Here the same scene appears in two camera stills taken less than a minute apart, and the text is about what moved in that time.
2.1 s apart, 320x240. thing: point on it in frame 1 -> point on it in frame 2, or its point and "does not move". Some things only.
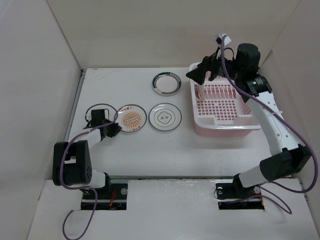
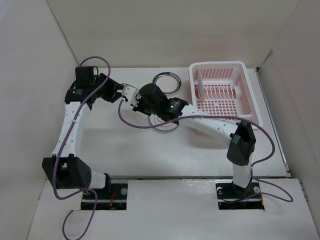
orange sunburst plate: [201, 91] does not move
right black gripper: [210, 64] -> [139, 107]
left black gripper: [114, 130] -> [111, 86]
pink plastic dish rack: [218, 110] does not move
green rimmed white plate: [166, 83] does not move
